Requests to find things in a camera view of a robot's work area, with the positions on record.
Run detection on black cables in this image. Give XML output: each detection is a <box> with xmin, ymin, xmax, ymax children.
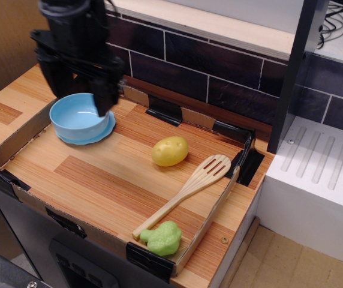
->
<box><xmin>317</xmin><ymin>0</ymin><xmax>343</xmax><ymax>50</ymax></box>

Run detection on light blue plastic plate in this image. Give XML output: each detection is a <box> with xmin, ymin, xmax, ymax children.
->
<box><xmin>56</xmin><ymin>111</ymin><xmax>116</xmax><ymax>145</ymax></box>

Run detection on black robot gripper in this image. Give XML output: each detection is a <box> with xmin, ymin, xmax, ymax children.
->
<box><xmin>31</xmin><ymin>1</ymin><xmax>124</xmax><ymax>117</ymax></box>

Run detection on light blue plastic bowl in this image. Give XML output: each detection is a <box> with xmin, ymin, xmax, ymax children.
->
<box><xmin>49</xmin><ymin>93</ymin><xmax>109</xmax><ymax>141</ymax></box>

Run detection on slotted wooden spatula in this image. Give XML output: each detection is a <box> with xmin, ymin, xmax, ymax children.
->
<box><xmin>132</xmin><ymin>154</ymin><xmax>231</xmax><ymax>240</ymax></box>

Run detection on black vertical post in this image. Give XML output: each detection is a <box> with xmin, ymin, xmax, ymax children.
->
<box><xmin>267</xmin><ymin>0</ymin><xmax>329</xmax><ymax>154</ymax></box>

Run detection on green toy broccoli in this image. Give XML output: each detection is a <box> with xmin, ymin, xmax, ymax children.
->
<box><xmin>140</xmin><ymin>221</ymin><xmax>182</xmax><ymax>256</ymax></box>

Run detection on yellow toy potato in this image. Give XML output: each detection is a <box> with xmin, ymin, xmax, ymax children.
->
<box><xmin>151</xmin><ymin>136</ymin><xmax>189</xmax><ymax>167</ymax></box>

